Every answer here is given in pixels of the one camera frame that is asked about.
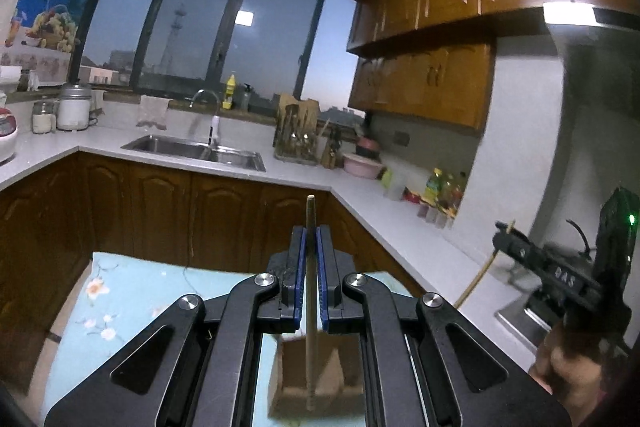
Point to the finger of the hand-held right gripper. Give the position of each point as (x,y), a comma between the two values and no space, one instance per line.
(517,249)

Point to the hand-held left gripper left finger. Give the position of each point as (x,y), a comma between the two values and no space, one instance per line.
(298,279)

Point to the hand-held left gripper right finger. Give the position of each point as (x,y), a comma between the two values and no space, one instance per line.
(323,279)

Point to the wooden chopstick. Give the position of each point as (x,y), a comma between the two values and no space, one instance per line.
(475,279)
(310,217)

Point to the wooden utensil holder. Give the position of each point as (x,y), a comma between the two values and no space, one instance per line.
(295,374)

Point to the dish rack with utensils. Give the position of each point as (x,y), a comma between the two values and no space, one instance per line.
(295,127)

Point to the person's right hand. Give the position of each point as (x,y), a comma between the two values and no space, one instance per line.
(565,369)

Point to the steel gas stove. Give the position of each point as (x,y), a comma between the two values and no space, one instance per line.
(515,322)

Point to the amber sauce bottle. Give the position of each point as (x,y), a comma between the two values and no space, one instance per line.
(450,194)

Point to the yellow cooking oil bottle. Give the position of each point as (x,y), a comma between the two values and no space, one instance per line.
(434,187)

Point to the white plastic cup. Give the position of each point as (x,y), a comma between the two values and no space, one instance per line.
(394,187)

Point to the pink basin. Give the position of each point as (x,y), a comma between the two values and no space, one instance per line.
(362,166)

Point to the knife block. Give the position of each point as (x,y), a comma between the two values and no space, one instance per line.
(330,152)

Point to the pot with pink lid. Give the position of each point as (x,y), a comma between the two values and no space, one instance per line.
(369,146)

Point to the stainless steel sink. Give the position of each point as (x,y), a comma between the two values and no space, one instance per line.
(190,149)

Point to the blue floral tablecloth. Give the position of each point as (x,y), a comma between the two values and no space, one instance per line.
(120,297)

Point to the dark spray bottle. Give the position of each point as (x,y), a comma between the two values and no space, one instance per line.
(246,99)

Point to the chrome faucet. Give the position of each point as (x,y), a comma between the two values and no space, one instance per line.
(212,107)

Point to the hanging dish cloth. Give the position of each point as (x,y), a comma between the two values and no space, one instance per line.
(152,113)

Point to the range hood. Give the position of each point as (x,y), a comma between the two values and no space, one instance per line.
(590,14)

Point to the wooden upper cabinets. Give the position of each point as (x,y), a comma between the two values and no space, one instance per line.
(450,7)

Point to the dark framed kitchen window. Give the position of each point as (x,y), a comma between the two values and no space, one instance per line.
(200,32)

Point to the white pot with metal lid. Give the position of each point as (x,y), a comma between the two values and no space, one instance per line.
(74,109)

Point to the glass jar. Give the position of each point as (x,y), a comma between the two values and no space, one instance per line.
(43,119)

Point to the white rice cooker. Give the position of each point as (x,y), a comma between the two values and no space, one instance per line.
(6,134)

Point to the paper towel roll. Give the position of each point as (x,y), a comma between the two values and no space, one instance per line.
(9,78)

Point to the wall socket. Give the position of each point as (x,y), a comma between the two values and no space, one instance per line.
(402,139)

